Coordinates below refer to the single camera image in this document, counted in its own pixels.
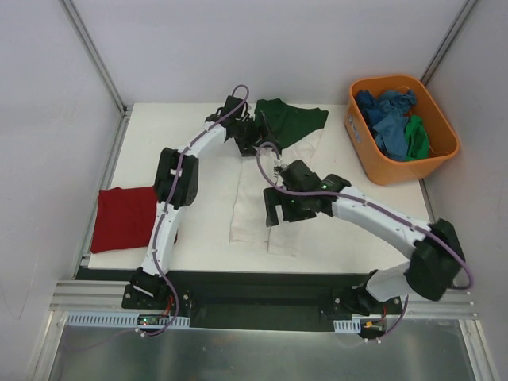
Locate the folded red t shirt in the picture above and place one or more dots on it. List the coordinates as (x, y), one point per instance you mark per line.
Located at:
(124, 220)

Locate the dark blue t shirt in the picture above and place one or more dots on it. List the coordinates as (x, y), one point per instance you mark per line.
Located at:
(369, 107)

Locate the right aluminium frame post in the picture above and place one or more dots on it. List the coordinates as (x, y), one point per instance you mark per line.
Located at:
(458, 23)

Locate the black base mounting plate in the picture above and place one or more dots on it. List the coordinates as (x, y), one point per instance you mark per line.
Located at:
(243, 300)

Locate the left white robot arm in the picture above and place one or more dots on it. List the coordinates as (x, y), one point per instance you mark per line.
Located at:
(176, 187)

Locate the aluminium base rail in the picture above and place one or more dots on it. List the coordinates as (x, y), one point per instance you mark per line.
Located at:
(107, 295)

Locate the aluminium frame post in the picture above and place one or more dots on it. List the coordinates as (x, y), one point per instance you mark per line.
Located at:
(86, 40)
(458, 23)

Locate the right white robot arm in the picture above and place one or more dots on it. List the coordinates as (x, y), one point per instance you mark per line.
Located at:
(433, 252)

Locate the white cable duct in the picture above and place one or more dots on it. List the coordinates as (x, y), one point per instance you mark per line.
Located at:
(352, 326)
(125, 320)

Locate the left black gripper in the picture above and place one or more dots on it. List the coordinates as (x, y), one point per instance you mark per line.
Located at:
(256, 136)

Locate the left white cable duct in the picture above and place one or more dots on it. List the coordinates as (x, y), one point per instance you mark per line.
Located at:
(125, 320)

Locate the right white cable duct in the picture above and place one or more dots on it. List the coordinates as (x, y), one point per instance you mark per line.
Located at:
(352, 326)

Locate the bright green t shirt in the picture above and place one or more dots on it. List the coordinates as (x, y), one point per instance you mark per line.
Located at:
(417, 139)

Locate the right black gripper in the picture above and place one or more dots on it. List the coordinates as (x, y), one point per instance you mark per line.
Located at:
(275, 205)

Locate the light blue t shirt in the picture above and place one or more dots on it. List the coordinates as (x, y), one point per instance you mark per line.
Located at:
(390, 130)

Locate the left aluminium frame post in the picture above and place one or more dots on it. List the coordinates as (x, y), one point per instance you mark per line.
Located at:
(86, 40)

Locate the orange plastic bin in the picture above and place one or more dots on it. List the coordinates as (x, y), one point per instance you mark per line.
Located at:
(444, 144)

